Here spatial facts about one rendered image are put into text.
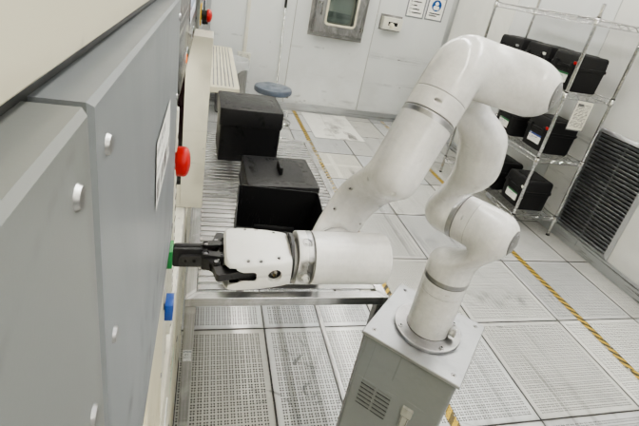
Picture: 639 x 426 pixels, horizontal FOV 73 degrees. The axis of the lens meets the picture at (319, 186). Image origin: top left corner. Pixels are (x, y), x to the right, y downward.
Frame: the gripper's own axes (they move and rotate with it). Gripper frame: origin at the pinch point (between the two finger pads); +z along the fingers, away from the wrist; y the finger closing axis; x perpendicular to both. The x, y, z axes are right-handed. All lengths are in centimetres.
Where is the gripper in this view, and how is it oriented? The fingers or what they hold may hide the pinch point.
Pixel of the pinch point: (187, 255)
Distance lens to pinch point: 67.2
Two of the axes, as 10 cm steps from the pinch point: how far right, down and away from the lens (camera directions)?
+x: 1.8, -8.8, -4.3
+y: -2.1, -4.6, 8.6
